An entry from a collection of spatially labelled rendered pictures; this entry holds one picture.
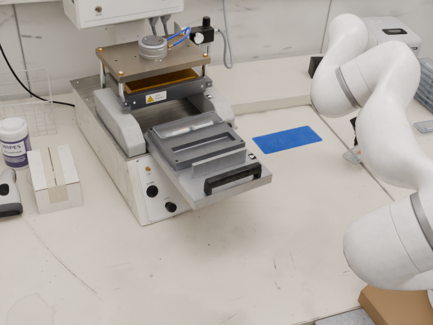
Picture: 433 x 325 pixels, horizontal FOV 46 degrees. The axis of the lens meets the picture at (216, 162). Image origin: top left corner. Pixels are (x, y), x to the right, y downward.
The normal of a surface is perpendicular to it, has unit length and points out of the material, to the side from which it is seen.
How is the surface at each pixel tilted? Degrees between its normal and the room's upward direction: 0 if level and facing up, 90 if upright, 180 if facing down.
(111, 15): 90
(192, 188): 0
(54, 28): 90
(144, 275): 0
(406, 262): 81
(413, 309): 44
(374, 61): 50
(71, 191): 89
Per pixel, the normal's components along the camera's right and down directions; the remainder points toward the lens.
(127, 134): 0.37, -0.23
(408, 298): -0.59, -0.42
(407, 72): 0.47, 0.03
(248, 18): 0.32, 0.60
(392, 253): -0.41, 0.15
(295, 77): 0.05, -0.78
